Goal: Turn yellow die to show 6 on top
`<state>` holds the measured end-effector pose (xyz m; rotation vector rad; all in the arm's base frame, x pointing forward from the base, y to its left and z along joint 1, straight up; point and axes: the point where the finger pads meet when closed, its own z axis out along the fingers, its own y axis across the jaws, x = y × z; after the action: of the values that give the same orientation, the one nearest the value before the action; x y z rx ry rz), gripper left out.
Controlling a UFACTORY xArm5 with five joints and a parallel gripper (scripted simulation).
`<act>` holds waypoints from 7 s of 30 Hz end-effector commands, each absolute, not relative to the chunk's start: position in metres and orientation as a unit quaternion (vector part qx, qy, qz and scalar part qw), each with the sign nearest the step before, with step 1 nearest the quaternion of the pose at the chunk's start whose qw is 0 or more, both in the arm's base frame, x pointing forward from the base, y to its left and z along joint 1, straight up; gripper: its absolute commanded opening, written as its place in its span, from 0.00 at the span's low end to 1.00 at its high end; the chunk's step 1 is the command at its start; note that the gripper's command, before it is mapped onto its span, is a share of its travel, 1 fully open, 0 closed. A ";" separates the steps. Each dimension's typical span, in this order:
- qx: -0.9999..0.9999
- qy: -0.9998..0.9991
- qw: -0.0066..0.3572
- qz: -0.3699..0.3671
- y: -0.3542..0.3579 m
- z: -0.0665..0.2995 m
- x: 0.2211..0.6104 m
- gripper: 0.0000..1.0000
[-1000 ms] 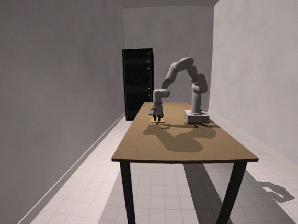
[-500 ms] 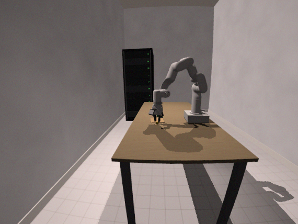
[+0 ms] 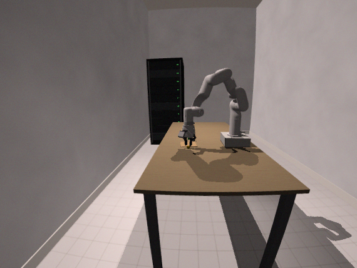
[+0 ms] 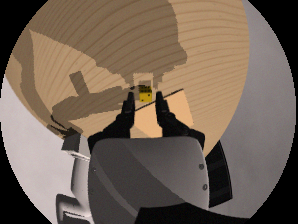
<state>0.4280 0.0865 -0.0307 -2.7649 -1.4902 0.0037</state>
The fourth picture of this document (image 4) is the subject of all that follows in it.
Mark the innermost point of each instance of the yellow die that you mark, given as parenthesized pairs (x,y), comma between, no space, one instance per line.
(145,94)

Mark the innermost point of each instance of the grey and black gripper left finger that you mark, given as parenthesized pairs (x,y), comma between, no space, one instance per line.
(120,128)

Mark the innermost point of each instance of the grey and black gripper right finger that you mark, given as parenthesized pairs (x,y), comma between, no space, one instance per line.
(172,126)

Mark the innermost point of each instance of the tan square mat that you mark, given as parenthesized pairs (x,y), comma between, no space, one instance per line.
(146,120)

